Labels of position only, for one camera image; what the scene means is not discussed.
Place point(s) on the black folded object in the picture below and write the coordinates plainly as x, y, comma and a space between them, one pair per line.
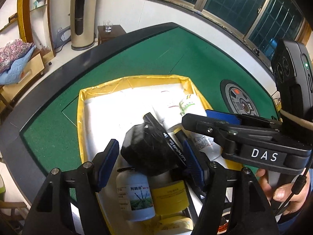
147, 151

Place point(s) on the person's right hand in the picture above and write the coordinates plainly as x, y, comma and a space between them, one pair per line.
282, 192

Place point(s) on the white yellow package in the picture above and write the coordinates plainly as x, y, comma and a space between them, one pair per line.
174, 225

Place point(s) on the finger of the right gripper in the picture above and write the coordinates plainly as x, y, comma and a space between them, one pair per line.
229, 118

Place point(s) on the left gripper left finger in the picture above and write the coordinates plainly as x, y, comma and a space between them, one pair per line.
51, 211

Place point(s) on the black camera unit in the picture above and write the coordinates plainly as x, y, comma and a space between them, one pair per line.
292, 70

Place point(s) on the drinking glass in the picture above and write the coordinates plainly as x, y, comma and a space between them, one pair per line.
108, 26

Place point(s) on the black marker beige cap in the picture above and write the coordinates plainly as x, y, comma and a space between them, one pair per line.
178, 155

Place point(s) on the folded blue floral quilt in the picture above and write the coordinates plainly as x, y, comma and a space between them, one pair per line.
14, 57

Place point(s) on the white red label bottle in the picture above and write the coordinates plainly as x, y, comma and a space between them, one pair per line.
206, 145

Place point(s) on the wooden side table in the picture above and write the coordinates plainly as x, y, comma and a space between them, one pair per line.
104, 36

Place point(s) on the gold tower fan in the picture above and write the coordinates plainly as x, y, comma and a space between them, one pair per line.
82, 18

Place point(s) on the white bottle green picture label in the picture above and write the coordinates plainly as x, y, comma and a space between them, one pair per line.
134, 195

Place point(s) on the round dice control panel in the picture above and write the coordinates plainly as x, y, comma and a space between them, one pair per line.
236, 99

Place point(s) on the yellow label bottle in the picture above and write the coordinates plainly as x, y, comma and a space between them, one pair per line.
169, 197

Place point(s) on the window with dark panes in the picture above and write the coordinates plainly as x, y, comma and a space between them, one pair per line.
261, 23

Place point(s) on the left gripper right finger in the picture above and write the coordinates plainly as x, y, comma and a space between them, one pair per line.
250, 210

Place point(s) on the wooden cabinet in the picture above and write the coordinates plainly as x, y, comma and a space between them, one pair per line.
32, 70

